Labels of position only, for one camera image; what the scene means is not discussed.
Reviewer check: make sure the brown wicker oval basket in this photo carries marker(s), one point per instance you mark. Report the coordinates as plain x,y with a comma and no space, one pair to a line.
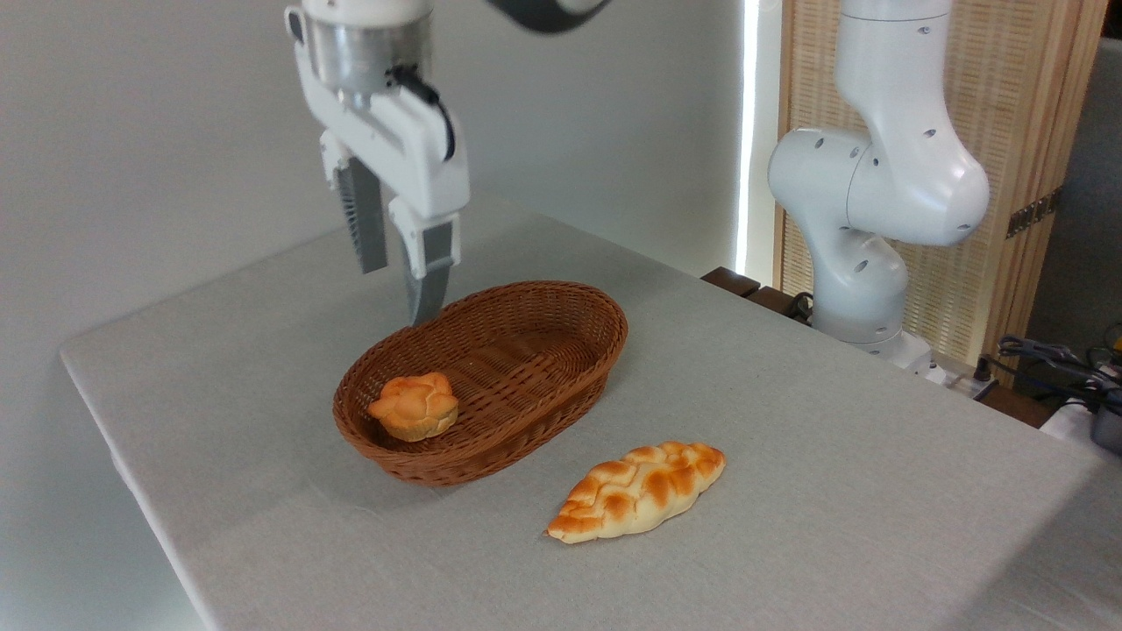
517,386

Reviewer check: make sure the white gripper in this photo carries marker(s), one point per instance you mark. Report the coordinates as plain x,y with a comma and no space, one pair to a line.
412,158

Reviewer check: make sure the black screen hinge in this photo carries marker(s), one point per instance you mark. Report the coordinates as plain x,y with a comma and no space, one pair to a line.
1034,213

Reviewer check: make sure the grey tablecloth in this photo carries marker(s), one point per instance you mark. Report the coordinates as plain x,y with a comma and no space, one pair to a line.
789,491

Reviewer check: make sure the white power strip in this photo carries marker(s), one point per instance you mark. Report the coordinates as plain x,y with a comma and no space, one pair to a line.
960,379

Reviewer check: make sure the round orange bread roll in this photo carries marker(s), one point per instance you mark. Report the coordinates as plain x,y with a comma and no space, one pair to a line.
416,405

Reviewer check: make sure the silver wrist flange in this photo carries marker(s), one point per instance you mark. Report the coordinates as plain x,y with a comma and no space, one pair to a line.
368,53

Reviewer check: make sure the long braided bread loaf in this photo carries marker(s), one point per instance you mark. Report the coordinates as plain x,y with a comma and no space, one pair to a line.
640,491

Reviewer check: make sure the bamboo folding screen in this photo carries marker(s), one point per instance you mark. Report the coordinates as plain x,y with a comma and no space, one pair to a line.
1017,105

